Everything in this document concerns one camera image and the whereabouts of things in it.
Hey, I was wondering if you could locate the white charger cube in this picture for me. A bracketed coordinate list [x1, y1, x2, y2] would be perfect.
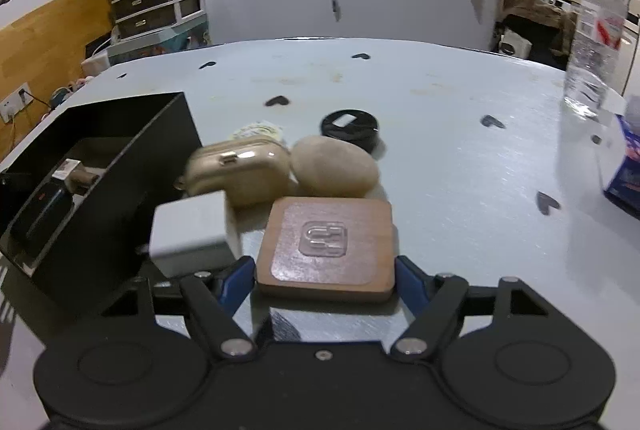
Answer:
[149, 190, 242, 278]

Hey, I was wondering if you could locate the square wooden coaster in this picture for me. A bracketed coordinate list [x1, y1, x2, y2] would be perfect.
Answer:
[256, 197, 396, 303]

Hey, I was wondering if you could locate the beige earbuds case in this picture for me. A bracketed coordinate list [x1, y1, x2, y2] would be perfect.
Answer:
[182, 135, 291, 208]

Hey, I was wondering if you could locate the beige oval stone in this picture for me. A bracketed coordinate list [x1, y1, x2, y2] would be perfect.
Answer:
[290, 135, 380, 197]

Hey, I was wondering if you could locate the black round jar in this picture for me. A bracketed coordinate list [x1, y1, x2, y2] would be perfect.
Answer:
[320, 109, 380, 154]

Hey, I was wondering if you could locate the black box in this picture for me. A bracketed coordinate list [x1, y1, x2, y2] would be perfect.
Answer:
[1, 92, 201, 313]

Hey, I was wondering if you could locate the black device in box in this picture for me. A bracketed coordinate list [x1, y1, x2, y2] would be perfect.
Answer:
[10, 182, 73, 266]

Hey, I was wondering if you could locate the blue white tissue box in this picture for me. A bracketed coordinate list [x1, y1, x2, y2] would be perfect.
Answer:
[597, 95, 640, 216]

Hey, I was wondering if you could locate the clear plastic water bottle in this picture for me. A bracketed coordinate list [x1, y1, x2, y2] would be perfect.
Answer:
[563, 0, 627, 118]

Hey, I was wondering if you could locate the white wall socket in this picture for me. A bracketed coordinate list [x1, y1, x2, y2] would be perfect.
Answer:
[0, 82, 34, 124]

